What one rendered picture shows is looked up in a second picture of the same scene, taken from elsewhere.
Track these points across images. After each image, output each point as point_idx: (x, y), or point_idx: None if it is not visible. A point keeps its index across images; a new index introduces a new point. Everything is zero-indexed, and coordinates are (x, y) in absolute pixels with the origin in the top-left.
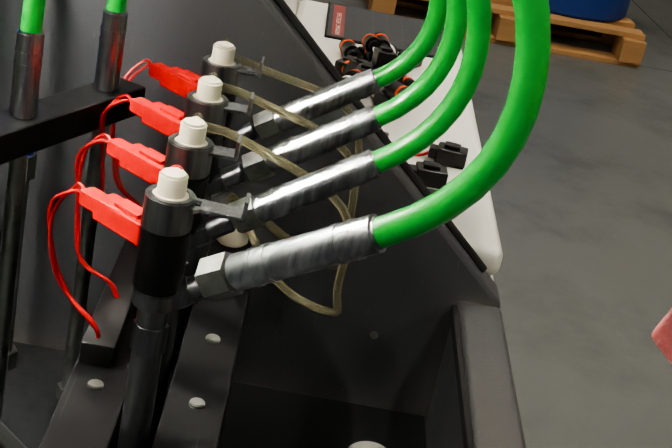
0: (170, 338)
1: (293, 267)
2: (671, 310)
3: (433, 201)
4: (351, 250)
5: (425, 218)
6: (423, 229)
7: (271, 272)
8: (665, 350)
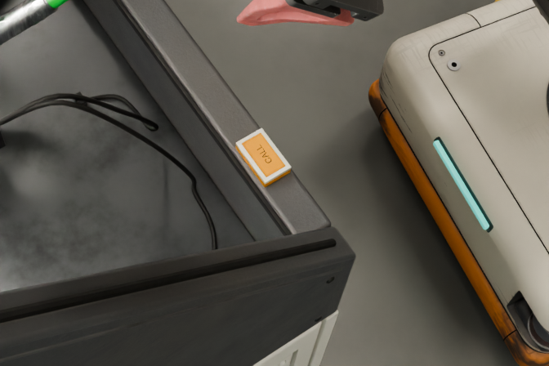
0: None
1: (12, 36)
2: (244, 15)
3: None
4: (42, 18)
5: None
6: None
7: (0, 43)
8: (246, 24)
